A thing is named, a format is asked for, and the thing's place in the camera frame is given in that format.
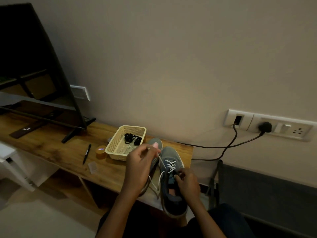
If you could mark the black flat television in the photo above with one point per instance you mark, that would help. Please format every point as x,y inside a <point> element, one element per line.
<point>27,59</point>

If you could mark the white wall switch plate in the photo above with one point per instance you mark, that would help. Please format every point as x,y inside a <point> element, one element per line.
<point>80,92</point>

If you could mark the black pen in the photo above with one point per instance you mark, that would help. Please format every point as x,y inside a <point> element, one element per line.
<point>87,153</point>

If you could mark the person's right hand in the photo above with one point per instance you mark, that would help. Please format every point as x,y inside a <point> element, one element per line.
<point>189,187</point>

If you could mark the person's left forearm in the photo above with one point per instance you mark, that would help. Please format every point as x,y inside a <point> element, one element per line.
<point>116,215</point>

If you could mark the black power plug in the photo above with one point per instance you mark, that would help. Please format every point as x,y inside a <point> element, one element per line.
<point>265,127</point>

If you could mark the black earphones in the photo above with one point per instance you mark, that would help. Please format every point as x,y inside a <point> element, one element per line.
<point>132,139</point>

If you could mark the white shoelace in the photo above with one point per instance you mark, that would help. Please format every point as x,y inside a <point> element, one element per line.
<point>160,176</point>

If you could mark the round brown tape roll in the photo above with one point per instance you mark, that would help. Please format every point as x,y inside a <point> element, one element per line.
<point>100,151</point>

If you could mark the small clear plastic box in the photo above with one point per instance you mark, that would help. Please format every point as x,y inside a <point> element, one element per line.
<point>93,168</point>

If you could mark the white wall socket panel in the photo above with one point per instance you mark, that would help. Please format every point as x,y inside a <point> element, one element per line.
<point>279,126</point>

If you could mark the white furniture piece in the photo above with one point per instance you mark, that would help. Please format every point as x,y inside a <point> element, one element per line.
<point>12,166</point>

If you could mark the grey laced sneaker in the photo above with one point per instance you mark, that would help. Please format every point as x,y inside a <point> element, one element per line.
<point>172,204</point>

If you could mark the person's right forearm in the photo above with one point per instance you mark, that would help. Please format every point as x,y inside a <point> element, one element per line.
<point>206,220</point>

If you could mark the person's dark trousers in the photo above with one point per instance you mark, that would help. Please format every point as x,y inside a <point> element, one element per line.
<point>230,220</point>

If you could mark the person's left thumb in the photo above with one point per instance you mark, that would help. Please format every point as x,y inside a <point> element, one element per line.
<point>154,153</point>

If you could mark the dark grey chair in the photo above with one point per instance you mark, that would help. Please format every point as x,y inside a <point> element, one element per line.
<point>267,193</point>

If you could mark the person's right thumb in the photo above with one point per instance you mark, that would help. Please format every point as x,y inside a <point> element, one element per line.
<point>178,179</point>

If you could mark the yellow plastic basket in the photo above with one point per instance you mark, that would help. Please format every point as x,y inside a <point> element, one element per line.
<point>116,148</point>

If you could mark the person's left hand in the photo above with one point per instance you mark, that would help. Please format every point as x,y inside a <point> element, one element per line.
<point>137,168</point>

